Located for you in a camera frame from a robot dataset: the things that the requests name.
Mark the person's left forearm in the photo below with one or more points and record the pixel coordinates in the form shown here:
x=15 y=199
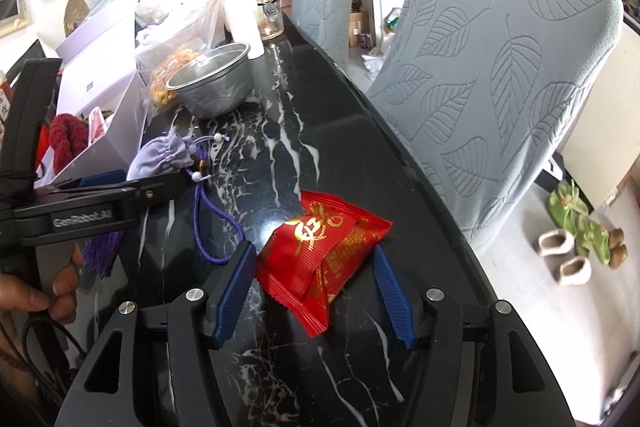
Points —
x=12 y=347

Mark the red fluffy scrunchie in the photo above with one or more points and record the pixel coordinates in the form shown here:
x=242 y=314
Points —
x=65 y=139

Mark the cardboard box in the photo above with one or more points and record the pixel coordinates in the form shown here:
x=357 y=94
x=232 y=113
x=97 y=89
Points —
x=357 y=29

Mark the yellow waffle snack bag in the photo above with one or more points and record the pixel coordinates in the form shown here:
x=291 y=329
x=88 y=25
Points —
x=167 y=77

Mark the lavender gift box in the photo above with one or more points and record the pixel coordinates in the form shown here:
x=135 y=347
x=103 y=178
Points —
x=90 y=57

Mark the paper towel roll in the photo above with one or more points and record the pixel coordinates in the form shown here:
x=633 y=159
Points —
x=242 y=17

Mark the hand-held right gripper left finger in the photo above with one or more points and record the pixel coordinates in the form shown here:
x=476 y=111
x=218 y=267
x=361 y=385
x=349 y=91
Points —
x=235 y=297

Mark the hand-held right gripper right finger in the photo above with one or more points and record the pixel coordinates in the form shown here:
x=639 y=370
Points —
x=395 y=302

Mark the woven fan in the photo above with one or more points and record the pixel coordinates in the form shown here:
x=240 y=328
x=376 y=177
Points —
x=76 y=14

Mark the wall intercom panel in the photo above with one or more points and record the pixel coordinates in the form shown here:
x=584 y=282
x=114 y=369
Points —
x=10 y=12

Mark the metal bowl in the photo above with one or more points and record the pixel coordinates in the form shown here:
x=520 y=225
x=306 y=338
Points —
x=215 y=92

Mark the pink packet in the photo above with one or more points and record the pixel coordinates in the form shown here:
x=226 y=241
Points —
x=97 y=127

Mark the white cabinet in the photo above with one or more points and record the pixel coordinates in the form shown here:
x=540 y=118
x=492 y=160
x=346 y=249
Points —
x=600 y=147

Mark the clear plastic bag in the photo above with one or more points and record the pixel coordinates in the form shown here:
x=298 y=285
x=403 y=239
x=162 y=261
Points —
x=175 y=27

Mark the person's left hand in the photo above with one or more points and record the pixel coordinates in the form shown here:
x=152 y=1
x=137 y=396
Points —
x=65 y=292

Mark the green slipper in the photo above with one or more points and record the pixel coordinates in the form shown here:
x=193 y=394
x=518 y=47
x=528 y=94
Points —
x=592 y=242
x=565 y=207

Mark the glass jar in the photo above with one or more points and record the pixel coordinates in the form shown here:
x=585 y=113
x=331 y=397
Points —
x=270 y=14

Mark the red snack packet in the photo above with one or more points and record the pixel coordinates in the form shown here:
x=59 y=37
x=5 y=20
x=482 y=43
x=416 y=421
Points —
x=320 y=257

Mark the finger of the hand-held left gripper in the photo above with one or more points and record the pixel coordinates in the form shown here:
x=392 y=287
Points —
x=102 y=182
x=160 y=189

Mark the brown slipper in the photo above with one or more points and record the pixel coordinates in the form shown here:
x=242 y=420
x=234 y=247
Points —
x=618 y=249

